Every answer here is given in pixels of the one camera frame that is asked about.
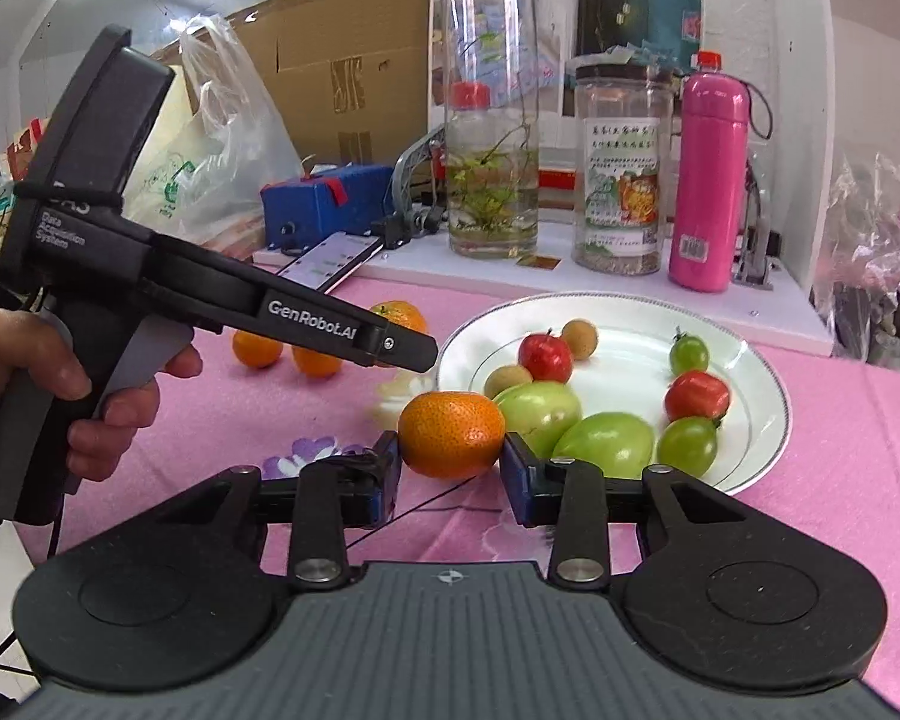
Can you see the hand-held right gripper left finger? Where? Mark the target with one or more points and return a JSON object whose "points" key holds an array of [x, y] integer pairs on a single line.
{"points": [[387, 472]]}

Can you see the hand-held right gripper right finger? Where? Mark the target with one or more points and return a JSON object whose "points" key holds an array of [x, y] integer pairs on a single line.
{"points": [[517, 480]]}

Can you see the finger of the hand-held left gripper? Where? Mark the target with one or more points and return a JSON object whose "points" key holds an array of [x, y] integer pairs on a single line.
{"points": [[409, 351]]}

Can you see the orange tangerine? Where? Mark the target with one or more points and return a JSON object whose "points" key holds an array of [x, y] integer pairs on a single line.
{"points": [[451, 435], [316, 361], [257, 349], [406, 313]]}

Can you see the large green tomato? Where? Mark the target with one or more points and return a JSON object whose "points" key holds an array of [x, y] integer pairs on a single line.
{"points": [[613, 444], [538, 412]]}

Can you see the brown longan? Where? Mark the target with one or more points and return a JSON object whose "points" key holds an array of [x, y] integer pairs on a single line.
{"points": [[579, 337], [506, 379]]}

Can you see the small red apple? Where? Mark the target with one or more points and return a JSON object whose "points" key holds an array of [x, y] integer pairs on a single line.
{"points": [[545, 356]]}

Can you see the white porcelain plate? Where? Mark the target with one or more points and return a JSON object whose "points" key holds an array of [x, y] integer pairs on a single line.
{"points": [[630, 367]]}

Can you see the small green tomato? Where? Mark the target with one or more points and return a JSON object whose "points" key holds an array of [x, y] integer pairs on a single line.
{"points": [[688, 352], [688, 446]]}

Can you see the large red tomato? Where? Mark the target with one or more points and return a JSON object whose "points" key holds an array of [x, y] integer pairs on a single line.
{"points": [[696, 395]]}

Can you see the person's left hand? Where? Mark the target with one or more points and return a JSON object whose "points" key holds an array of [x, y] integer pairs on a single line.
{"points": [[30, 349]]}

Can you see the black smartphone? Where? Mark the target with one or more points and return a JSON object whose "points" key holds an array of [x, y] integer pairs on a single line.
{"points": [[330, 259]]}

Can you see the white plastic bag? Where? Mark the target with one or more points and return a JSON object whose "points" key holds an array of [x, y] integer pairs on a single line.
{"points": [[210, 150]]}

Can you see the blue box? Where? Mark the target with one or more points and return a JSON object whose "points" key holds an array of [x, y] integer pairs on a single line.
{"points": [[322, 202]]}

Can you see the clear plastic jar with label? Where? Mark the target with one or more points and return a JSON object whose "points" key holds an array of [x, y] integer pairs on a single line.
{"points": [[619, 180]]}

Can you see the large cardboard box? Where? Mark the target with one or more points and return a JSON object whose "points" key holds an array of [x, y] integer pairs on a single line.
{"points": [[330, 52]]}

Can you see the white machine base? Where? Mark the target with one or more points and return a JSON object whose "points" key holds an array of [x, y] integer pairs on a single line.
{"points": [[780, 315]]}

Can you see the pink floral tablecloth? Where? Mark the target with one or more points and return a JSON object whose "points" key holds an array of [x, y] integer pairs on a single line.
{"points": [[832, 465]]}

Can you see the tall clear glass vase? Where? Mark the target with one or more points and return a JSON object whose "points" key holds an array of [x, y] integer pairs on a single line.
{"points": [[487, 30]]}

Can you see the pink thermos bottle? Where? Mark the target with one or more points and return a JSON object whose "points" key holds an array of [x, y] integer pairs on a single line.
{"points": [[709, 187]]}

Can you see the red bottle cap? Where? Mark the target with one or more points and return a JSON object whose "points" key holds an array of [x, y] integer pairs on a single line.
{"points": [[708, 62]]}

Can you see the clear crumpled plastic bag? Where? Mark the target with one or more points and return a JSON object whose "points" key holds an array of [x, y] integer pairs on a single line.
{"points": [[870, 255]]}

